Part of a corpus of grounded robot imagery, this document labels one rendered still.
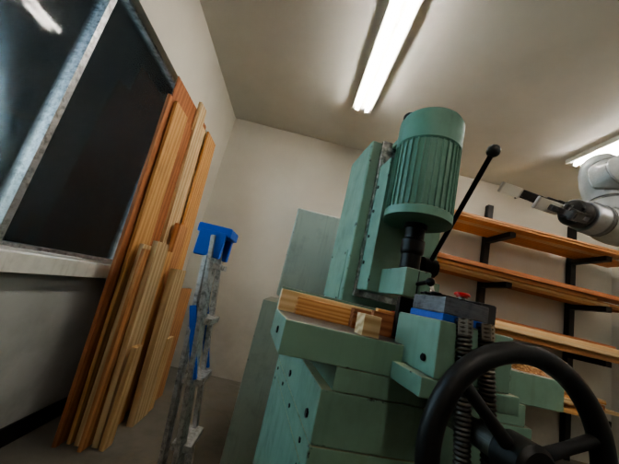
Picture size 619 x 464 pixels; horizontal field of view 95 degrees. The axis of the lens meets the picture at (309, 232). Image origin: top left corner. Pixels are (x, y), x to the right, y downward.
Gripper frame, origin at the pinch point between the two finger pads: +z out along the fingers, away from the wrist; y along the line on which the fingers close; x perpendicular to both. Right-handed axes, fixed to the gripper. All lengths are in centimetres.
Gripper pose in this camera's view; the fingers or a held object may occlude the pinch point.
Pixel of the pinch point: (519, 194)
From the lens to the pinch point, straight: 95.1
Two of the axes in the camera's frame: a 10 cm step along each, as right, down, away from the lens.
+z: -9.5, -2.7, -1.4
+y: -0.2, -4.2, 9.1
